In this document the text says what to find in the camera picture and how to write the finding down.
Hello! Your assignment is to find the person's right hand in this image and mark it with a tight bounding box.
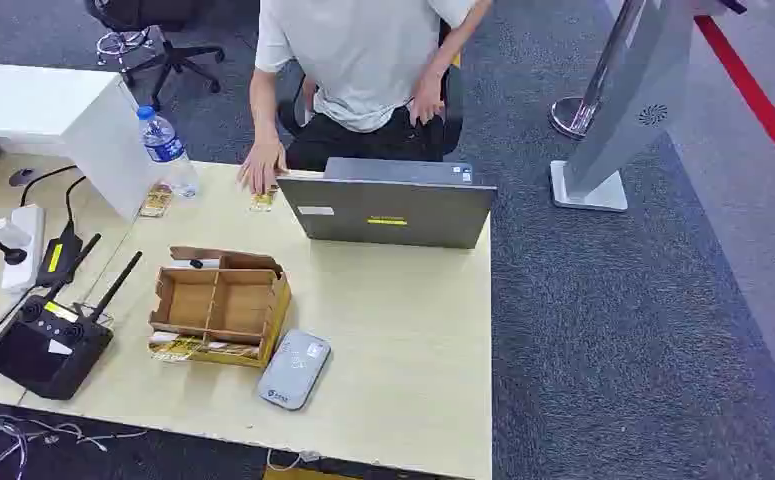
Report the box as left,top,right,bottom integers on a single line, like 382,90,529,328
237,137,290,197

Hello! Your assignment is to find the person's left hand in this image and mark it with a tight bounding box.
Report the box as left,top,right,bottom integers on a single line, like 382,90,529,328
408,68,449,128

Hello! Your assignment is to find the person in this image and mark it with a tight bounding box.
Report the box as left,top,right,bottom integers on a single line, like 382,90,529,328
254,0,494,172

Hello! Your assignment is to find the clear water bottle blue cap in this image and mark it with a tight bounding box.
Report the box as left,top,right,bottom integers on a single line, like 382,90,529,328
136,104,201,201

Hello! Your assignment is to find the grey laptop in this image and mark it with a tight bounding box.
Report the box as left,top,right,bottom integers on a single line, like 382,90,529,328
276,156,498,250

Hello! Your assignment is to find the wooden card box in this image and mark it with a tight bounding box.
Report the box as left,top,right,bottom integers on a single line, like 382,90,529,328
147,246,293,370

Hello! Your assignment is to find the black office chair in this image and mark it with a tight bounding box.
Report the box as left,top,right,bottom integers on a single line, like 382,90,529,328
84,0,227,111

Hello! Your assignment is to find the stack of gold cards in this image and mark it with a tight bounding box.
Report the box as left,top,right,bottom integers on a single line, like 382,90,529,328
148,330,262,363

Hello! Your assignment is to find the grey standing kiosk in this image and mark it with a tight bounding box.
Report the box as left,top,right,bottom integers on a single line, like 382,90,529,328
549,0,697,214

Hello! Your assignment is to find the grey power bank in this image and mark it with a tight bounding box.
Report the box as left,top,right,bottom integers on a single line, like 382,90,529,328
257,329,333,412

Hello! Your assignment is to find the white desk partition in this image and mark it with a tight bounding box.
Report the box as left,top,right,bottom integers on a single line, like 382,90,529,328
0,61,158,223

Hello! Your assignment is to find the black adapter with yellow label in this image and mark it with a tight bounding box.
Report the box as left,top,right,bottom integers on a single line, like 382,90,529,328
34,221,86,288

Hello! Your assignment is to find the white power strip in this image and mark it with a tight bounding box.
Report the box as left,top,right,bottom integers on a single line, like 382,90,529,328
0,203,46,294

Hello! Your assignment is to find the black plug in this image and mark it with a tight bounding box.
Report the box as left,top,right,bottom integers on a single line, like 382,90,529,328
0,238,29,267

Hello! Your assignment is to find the black remote controller with antennas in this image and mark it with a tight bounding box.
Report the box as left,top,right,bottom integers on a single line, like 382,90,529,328
0,233,144,401

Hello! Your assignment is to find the yellow object under desk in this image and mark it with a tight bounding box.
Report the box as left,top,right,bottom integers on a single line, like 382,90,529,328
262,465,363,480

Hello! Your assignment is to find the red floor tape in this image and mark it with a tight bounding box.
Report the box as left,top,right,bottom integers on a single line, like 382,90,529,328
693,14,775,194

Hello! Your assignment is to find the black cable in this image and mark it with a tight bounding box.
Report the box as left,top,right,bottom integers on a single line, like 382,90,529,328
19,164,78,208
64,176,88,228

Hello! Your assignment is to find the bundle of white cables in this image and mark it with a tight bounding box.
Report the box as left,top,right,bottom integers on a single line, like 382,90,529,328
0,413,150,474

